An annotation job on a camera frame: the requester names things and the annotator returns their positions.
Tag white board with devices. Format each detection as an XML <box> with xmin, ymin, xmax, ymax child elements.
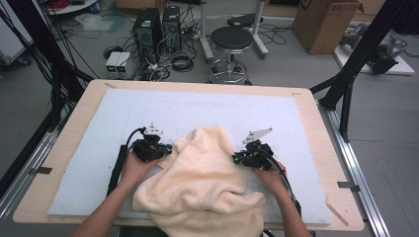
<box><xmin>334</xmin><ymin>22</ymin><xmax>416</xmax><ymax>76</ymax></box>

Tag clear plastic bag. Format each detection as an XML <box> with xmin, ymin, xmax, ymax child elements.
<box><xmin>74</xmin><ymin>13</ymin><xmax>115</xmax><ymax>33</ymax></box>

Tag thin wooden strip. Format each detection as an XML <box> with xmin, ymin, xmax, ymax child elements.
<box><xmin>325</xmin><ymin>196</ymin><xmax>349</xmax><ymax>227</ymax></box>

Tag aluminium rail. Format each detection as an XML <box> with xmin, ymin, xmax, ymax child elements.
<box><xmin>0</xmin><ymin>131</ymin><xmax>59</xmax><ymax>225</ymax></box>
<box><xmin>317</xmin><ymin>100</ymin><xmax>391</xmax><ymax>237</ymax></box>

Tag white foam mat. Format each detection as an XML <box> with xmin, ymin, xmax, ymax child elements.
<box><xmin>47</xmin><ymin>88</ymin><xmax>332</xmax><ymax>226</ymax></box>

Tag large black computer tower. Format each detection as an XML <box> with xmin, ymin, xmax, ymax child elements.
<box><xmin>132</xmin><ymin>7</ymin><xmax>163</xmax><ymax>65</ymax></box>

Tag person's left hand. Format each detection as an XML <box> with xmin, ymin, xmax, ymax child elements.
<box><xmin>120</xmin><ymin>151</ymin><xmax>163</xmax><ymax>189</ymax></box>

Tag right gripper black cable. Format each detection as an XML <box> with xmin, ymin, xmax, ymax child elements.
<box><xmin>260</xmin><ymin>147</ymin><xmax>302</xmax><ymax>217</ymax></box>

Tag cream towel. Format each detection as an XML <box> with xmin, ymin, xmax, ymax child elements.
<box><xmin>132</xmin><ymin>123</ymin><xmax>267</xmax><ymax>237</ymax></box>

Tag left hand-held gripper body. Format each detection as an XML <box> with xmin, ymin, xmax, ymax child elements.
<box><xmin>131</xmin><ymin>122</ymin><xmax>165</xmax><ymax>162</ymax></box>

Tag cardboard box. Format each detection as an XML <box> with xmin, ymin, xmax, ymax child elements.
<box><xmin>292</xmin><ymin>0</ymin><xmax>362</xmax><ymax>55</ymax></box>

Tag black round stool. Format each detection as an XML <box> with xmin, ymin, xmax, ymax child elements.
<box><xmin>207</xmin><ymin>26</ymin><xmax>254</xmax><ymax>86</ymax></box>

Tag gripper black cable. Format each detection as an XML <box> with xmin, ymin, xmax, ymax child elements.
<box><xmin>260</xmin><ymin>147</ymin><xmax>302</xmax><ymax>217</ymax></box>
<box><xmin>107</xmin><ymin>126</ymin><xmax>146</xmax><ymax>198</ymax></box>

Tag wooden table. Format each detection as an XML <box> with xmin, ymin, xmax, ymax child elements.
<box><xmin>12</xmin><ymin>78</ymin><xmax>365</xmax><ymax>232</ymax></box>

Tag person's dark trousers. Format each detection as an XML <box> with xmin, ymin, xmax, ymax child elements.
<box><xmin>118</xmin><ymin>226</ymin><xmax>172</xmax><ymax>237</ymax></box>

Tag white power supply unit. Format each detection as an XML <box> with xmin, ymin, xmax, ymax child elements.
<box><xmin>115</xmin><ymin>51</ymin><xmax>132</xmax><ymax>79</ymax></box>
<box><xmin>105</xmin><ymin>51</ymin><xmax>122</xmax><ymax>79</ymax></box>

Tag black table clip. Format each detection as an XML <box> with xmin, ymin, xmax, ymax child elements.
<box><xmin>337</xmin><ymin>181</ymin><xmax>361</xmax><ymax>193</ymax></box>
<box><xmin>29</xmin><ymin>166</ymin><xmax>53</xmax><ymax>176</ymax></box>

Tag white round table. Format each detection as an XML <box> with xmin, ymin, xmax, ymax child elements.
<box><xmin>43</xmin><ymin>0</ymin><xmax>100</xmax><ymax>16</ymax></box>

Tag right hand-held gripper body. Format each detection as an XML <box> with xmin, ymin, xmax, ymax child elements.
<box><xmin>242</xmin><ymin>127</ymin><xmax>275</xmax><ymax>171</ymax></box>

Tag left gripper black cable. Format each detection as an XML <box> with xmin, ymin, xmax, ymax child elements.
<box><xmin>107</xmin><ymin>126</ymin><xmax>146</xmax><ymax>198</ymax></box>

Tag black metal frame with cables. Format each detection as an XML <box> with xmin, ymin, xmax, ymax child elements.
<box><xmin>0</xmin><ymin>0</ymin><xmax>95</xmax><ymax>132</ymax></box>

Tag coil of black cable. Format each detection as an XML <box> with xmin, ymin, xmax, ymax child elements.
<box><xmin>170</xmin><ymin>51</ymin><xmax>196</xmax><ymax>73</ymax></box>

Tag white stand leg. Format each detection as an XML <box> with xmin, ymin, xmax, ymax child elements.
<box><xmin>251</xmin><ymin>0</ymin><xmax>270</xmax><ymax>59</ymax></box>
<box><xmin>198</xmin><ymin>0</ymin><xmax>215</xmax><ymax>63</ymax></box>

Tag black flat case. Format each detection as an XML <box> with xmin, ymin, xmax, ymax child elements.
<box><xmin>226</xmin><ymin>13</ymin><xmax>265</xmax><ymax>29</ymax></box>

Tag person's right hand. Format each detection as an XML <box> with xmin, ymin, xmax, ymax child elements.
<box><xmin>251</xmin><ymin>160</ymin><xmax>290</xmax><ymax>196</ymax></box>

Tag slim black computer tower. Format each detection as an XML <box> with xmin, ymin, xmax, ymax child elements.
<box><xmin>161</xmin><ymin>5</ymin><xmax>182</xmax><ymax>53</ymax></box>

